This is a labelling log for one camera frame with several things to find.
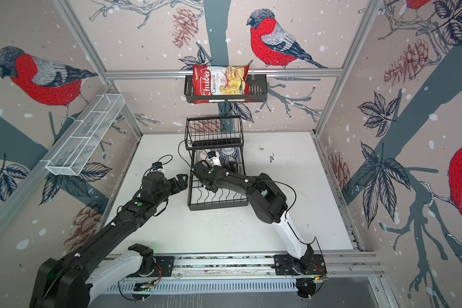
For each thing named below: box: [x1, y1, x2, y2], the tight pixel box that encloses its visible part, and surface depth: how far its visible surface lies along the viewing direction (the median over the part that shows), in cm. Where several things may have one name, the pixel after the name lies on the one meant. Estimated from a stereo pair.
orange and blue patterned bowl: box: [218, 146, 239, 162], surface depth 106 cm
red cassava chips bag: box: [192, 64, 252, 104], surface depth 90 cm
